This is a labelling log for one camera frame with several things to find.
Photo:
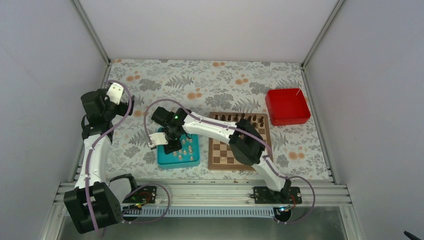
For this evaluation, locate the aluminium front rail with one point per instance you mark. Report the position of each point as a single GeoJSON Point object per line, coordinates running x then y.
{"type": "Point", "coordinates": [224, 193]}

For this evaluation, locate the red plastic box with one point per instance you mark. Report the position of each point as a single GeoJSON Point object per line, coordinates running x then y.
{"type": "Point", "coordinates": [287, 106]}

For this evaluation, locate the teal plastic tray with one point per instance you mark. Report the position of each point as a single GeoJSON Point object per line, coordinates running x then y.
{"type": "Point", "coordinates": [171, 161]}

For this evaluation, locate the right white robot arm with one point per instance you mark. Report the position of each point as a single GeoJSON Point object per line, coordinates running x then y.
{"type": "Point", "coordinates": [245, 142]}

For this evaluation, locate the left aluminium frame post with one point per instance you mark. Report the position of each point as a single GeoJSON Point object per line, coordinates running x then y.
{"type": "Point", "coordinates": [91, 31]}

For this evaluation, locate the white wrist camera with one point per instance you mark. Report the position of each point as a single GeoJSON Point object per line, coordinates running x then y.
{"type": "Point", "coordinates": [157, 139]}
{"type": "Point", "coordinates": [115, 93]}

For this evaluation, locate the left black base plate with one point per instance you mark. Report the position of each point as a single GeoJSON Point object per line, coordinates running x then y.
{"type": "Point", "coordinates": [143, 196]}

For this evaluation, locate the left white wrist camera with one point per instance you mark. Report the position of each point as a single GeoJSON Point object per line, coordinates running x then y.
{"type": "Point", "coordinates": [115, 93]}

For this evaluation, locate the floral patterned table mat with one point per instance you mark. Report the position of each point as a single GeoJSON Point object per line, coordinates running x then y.
{"type": "Point", "coordinates": [200, 86]}

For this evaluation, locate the wooden chess board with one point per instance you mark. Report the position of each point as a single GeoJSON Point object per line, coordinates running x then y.
{"type": "Point", "coordinates": [221, 157]}

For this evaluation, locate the aluminium frame post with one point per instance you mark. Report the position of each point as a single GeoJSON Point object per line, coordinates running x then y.
{"type": "Point", "coordinates": [91, 31]}
{"type": "Point", "coordinates": [322, 33]}

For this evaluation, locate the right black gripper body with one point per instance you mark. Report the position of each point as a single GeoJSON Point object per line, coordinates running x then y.
{"type": "Point", "coordinates": [177, 145]}

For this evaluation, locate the right aluminium frame post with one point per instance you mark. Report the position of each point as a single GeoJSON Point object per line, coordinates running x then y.
{"type": "Point", "coordinates": [322, 33]}

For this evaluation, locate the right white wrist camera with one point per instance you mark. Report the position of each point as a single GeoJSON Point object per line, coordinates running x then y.
{"type": "Point", "coordinates": [157, 139]}

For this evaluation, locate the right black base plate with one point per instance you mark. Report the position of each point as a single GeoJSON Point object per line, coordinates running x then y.
{"type": "Point", "coordinates": [263, 195]}

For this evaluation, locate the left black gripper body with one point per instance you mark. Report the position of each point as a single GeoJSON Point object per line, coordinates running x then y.
{"type": "Point", "coordinates": [123, 111]}

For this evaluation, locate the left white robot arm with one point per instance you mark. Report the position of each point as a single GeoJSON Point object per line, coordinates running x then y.
{"type": "Point", "coordinates": [93, 204]}

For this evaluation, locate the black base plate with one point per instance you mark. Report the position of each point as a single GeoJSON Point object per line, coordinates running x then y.
{"type": "Point", "coordinates": [143, 196]}
{"type": "Point", "coordinates": [263, 195]}

